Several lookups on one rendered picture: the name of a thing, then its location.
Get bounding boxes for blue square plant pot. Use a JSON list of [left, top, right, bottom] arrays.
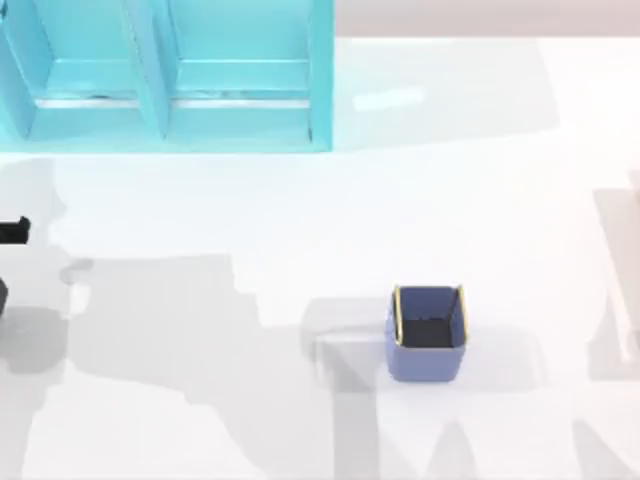
[[385, 283, 469, 385]]

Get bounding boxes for light blue rack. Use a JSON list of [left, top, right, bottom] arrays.
[[0, 0, 335, 154]]

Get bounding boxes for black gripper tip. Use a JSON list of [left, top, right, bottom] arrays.
[[0, 215, 32, 246]]

